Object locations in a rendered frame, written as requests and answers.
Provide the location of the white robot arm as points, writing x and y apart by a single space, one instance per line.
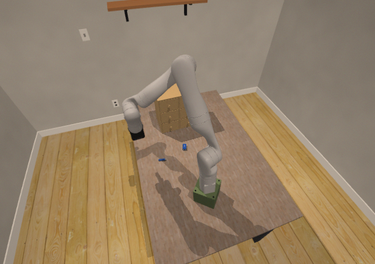
182 73

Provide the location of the small brown wooden chest of drawers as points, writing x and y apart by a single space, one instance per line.
172 92

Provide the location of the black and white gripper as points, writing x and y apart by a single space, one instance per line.
137 133

